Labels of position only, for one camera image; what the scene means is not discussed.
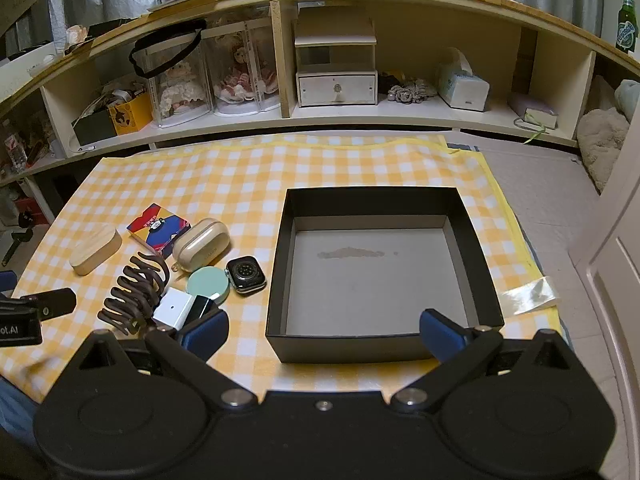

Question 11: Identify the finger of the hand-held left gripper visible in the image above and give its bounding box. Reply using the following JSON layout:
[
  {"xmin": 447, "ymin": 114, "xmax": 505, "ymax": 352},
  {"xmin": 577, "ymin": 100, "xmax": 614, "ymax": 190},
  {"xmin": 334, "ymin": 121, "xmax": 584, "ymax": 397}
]
[{"xmin": 20, "ymin": 288, "xmax": 77, "ymax": 319}]

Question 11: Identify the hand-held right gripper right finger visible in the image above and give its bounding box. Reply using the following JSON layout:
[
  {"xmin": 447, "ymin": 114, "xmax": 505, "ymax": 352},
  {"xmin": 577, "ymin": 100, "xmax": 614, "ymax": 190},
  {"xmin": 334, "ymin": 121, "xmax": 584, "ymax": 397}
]
[{"xmin": 390, "ymin": 308, "xmax": 576, "ymax": 413}]

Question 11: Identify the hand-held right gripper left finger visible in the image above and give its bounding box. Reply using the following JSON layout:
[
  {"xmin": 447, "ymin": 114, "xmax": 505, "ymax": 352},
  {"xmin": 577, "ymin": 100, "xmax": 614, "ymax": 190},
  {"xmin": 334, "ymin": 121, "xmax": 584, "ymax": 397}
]
[{"xmin": 70, "ymin": 307, "xmax": 258, "ymax": 413}]

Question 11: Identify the white charger plug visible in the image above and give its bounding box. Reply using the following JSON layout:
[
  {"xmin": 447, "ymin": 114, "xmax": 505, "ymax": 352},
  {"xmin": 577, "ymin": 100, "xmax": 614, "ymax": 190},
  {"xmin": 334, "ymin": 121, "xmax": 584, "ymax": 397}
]
[{"xmin": 152, "ymin": 288, "xmax": 197, "ymax": 329}]

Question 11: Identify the mint green round compact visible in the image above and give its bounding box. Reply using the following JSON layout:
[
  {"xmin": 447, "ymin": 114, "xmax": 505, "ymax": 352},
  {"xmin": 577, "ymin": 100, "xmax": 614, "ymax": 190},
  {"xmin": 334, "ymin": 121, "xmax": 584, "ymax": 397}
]
[{"xmin": 186, "ymin": 266, "xmax": 232, "ymax": 306}]

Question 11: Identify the oval wooden case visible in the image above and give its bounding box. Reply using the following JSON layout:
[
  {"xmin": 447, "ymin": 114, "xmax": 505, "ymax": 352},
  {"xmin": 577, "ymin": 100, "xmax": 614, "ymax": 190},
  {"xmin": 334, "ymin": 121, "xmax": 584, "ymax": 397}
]
[{"xmin": 69, "ymin": 223, "xmax": 123, "ymax": 276}]

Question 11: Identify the black smartwatch face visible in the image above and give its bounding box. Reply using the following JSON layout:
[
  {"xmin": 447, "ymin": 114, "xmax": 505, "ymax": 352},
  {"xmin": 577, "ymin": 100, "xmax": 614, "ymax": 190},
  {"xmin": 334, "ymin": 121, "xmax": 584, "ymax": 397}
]
[{"xmin": 224, "ymin": 256, "xmax": 267, "ymax": 296}]

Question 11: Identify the brown hair claw clip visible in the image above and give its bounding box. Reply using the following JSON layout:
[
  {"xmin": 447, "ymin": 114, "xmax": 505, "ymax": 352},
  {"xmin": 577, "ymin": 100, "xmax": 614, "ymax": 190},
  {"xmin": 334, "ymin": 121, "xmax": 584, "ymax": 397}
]
[{"xmin": 97, "ymin": 254, "xmax": 169, "ymax": 335}]

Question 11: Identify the gold earbuds case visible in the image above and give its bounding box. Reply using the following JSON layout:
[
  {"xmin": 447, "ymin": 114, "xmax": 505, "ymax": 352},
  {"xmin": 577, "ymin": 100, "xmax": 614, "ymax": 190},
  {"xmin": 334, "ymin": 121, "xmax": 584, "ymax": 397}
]
[{"xmin": 171, "ymin": 218, "xmax": 231, "ymax": 274}]

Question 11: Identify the black cardboard box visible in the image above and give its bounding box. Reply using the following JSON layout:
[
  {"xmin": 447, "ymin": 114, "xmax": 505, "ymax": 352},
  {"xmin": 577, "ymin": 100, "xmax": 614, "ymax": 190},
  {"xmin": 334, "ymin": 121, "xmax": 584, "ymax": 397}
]
[{"xmin": 265, "ymin": 187, "xmax": 506, "ymax": 365}]

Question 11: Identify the red and blue card box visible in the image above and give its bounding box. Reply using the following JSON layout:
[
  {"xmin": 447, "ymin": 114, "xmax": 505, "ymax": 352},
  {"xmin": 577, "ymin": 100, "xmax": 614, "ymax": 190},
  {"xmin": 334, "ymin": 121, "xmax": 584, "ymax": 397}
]
[{"xmin": 126, "ymin": 203, "xmax": 192, "ymax": 256}]

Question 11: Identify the clear tape strip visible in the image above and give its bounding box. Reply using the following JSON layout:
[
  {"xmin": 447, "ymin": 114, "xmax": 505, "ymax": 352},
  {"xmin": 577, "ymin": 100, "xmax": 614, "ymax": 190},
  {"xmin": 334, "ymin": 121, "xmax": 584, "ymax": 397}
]
[{"xmin": 497, "ymin": 276, "xmax": 559, "ymax": 317}]

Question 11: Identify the yellow checked mat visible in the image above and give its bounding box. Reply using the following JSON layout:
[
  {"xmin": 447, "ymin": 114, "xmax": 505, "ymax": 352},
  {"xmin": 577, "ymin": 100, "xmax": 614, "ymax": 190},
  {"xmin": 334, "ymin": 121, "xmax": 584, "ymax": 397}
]
[{"xmin": 0, "ymin": 132, "xmax": 562, "ymax": 403}]

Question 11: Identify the dark green box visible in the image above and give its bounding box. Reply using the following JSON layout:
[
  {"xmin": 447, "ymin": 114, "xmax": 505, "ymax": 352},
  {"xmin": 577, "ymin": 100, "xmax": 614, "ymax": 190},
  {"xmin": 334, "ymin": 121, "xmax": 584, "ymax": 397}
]
[{"xmin": 71, "ymin": 107, "xmax": 119, "ymax": 147}]

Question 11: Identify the white panelled door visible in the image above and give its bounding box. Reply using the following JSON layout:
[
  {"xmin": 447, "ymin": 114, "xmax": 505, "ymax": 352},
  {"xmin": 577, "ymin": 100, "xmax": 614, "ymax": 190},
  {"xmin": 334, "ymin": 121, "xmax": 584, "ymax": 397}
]
[{"xmin": 570, "ymin": 125, "xmax": 640, "ymax": 480}]

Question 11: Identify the yellow cardboard box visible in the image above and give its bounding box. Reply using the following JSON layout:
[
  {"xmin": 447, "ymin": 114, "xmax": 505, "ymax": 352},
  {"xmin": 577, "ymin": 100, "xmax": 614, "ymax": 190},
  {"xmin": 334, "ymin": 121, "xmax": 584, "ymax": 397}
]
[{"xmin": 107, "ymin": 92, "xmax": 154, "ymax": 136}]

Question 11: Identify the book with green ribbon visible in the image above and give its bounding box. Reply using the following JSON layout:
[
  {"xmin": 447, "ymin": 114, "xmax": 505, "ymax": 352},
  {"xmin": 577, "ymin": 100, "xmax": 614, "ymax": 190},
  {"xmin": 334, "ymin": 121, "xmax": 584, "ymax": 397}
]
[{"xmin": 514, "ymin": 106, "xmax": 560, "ymax": 144}]

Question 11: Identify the grey scrunchie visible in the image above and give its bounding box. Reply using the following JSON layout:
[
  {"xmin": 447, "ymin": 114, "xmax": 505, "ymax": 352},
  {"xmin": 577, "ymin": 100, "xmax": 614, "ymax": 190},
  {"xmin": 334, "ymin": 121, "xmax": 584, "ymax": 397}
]
[{"xmin": 387, "ymin": 80, "xmax": 439, "ymax": 104}]

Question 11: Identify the clear case with cream doll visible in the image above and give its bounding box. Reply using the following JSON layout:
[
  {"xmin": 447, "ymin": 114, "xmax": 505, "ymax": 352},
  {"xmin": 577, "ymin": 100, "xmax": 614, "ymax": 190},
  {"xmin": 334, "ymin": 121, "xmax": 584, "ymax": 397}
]
[{"xmin": 144, "ymin": 27, "xmax": 212, "ymax": 129}]

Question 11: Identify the white tissue box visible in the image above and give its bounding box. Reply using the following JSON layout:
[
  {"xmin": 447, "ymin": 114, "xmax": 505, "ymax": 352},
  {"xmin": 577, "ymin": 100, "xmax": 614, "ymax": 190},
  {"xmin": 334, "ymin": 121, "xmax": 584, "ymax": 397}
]
[{"xmin": 437, "ymin": 47, "xmax": 490, "ymax": 111}]

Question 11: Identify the cream fluffy cushion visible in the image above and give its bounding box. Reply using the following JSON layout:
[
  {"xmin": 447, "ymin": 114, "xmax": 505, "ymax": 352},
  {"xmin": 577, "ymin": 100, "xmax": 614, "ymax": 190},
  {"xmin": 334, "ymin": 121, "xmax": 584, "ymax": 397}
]
[{"xmin": 577, "ymin": 107, "xmax": 632, "ymax": 194}]

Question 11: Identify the clear case with red doll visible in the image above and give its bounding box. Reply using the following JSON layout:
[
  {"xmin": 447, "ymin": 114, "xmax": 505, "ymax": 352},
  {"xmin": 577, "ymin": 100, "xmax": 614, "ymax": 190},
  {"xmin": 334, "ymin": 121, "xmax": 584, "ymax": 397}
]
[{"xmin": 204, "ymin": 15, "xmax": 284, "ymax": 117}]

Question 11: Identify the dark hair accessory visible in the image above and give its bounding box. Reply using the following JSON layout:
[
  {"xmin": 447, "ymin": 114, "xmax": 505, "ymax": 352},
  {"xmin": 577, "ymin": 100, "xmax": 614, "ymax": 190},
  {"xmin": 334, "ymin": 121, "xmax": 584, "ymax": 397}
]
[{"xmin": 377, "ymin": 70, "xmax": 407, "ymax": 94}]

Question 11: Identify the small white drawer organizer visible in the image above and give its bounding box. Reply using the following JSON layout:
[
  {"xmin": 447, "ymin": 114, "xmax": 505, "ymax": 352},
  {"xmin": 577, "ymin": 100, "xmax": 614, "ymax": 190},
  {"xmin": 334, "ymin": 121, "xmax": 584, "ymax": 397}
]
[{"xmin": 292, "ymin": 16, "xmax": 379, "ymax": 108}]

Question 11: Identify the pale green plush pillow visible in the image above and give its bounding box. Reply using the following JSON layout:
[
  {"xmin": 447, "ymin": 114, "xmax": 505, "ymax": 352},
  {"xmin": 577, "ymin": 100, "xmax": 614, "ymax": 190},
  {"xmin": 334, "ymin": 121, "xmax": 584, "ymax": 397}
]
[{"xmin": 613, "ymin": 79, "xmax": 640, "ymax": 124}]

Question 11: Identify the wooden shelf unit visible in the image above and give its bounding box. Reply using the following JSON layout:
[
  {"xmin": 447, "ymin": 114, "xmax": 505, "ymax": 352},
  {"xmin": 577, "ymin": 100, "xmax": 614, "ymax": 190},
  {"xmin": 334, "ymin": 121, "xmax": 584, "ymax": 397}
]
[{"xmin": 0, "ymin": 0, "xmax": 640, "ymax": 223}]

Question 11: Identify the green glass bottle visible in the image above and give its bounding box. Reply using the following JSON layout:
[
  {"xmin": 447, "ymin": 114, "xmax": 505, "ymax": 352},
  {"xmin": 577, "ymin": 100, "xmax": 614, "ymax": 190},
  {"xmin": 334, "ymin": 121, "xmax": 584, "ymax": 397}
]
[{"xmin": 614, "ymin": 0, "xmax": 639, "ymax": 55}]

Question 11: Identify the black handle tool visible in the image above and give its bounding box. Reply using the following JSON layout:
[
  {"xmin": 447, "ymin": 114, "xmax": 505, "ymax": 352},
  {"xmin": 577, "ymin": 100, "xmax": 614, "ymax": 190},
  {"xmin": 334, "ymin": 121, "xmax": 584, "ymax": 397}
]
[{"xmin": 2, "ymin": 212, "xmax": 35, "ymax": 267}]

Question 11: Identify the black fabric strap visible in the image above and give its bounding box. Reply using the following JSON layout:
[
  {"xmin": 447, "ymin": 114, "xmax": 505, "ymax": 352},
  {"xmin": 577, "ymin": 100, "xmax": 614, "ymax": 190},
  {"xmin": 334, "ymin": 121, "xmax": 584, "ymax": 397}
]
[{"xmin": 128, "ymin": 19, "xmax": 208, "ymax": 80}]

